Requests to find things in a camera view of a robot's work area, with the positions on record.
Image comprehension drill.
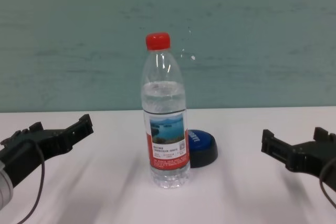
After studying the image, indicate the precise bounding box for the blue push button black base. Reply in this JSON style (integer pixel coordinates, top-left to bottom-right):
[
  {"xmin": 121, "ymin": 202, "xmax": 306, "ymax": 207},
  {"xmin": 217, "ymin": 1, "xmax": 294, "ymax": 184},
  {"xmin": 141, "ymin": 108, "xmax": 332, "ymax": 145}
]
[{"xmin": 187, "ymin": 129, "xmax": 219, "ymax": 168}]

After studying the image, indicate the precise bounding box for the clear water bottle red cap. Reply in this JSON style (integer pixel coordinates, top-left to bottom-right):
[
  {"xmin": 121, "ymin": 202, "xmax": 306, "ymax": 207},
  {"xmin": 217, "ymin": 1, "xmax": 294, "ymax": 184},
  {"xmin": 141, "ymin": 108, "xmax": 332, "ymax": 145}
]
[{"xmin": 141, "ymin": 31, "xmax": 192, "ymax": 189}]

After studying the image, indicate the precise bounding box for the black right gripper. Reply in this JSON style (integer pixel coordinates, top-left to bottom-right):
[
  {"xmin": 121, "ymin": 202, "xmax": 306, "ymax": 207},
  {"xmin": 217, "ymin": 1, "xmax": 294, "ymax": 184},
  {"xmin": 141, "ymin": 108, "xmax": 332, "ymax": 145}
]
[{"xmin": 261, "ymin": 126, "xmax": 336, "ymax": 191}]

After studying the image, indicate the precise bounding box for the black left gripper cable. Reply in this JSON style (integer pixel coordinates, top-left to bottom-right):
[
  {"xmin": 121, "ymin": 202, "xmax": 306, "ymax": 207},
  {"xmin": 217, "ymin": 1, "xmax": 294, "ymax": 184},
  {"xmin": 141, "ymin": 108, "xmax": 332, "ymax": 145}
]
[{"xmin": 18, "ymin": 141, "xmax": 46, "ymax": 224}]

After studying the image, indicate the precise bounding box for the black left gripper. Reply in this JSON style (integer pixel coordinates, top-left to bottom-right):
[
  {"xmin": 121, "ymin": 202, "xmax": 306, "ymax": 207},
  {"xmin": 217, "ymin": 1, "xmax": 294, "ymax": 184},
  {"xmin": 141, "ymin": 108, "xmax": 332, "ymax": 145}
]
[{"xmin": 0, "ymin": 114, "xmax": 95, "ymax": 190}]

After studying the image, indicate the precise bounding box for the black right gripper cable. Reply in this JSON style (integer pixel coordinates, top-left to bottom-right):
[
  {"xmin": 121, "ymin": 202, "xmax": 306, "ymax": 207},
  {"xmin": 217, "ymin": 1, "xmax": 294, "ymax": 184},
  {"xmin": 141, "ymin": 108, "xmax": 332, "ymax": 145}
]
[{"xmin": 318, "ymin": 158, "xmax": 336, "ymax": 207}]

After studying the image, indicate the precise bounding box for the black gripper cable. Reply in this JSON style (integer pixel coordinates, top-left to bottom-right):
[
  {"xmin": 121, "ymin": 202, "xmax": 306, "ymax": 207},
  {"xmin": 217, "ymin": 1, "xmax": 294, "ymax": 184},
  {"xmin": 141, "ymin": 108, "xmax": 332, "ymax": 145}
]
[
  {"xmin": 18, "ymin": 141, "xmax": 46, "ymax": 224},
  {"xmin": 318, "ymin": 158, "xmax": 336, "ymax": 207}
]

